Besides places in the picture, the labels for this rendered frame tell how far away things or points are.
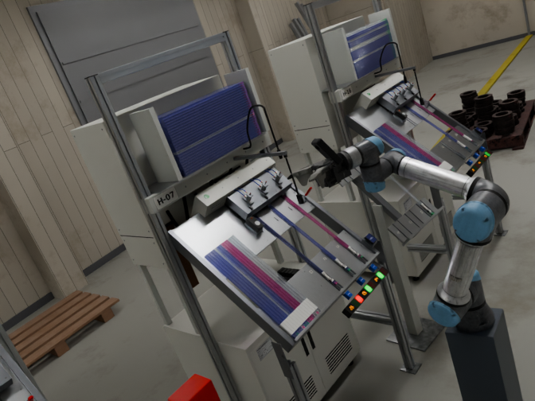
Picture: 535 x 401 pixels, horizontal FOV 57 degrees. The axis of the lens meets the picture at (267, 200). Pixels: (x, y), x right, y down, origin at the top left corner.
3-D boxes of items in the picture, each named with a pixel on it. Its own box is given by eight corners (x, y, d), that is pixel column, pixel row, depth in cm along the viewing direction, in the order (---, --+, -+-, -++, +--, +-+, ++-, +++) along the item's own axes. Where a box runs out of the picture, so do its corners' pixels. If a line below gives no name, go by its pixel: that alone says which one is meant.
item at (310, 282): (372, 257, 234) (376, 253, 232) (290, 344, 192) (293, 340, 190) (341, 232, 240) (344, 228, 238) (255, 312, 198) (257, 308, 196)
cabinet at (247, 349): (364, 358, 277) (333, 265, 258) (290, 454, 233) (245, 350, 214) (280, 337, 323) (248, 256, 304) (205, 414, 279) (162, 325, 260)
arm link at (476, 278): (490, 293, 189) (484, 262, 185) (475, 313, 181) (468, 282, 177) (461, 288, 198) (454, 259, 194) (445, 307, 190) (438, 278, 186)
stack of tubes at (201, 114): (262, 133, 242) (244, 80, 234) (185, 177, 210) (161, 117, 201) (244, 136, 251) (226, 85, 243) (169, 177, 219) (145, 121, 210)
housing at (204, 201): (269, 181, 257) (275, 161, 247) (202, 226, 226) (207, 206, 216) (258, 172, 260) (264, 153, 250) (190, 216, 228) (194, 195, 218)
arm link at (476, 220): (470, 313, 185) (513, 197, 152) (451, 337, 176) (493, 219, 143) (440, 297, 191) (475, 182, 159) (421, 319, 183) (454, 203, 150)
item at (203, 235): (312, 213, 247) (315, 207, 244) (222, 286, 205) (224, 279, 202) (263, 175, 258) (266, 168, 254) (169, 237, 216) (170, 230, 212)
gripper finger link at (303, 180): (291, 191, 171) (317, 183, 169) (286, 175, 169) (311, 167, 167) (292, 188, 174) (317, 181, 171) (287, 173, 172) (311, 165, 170)
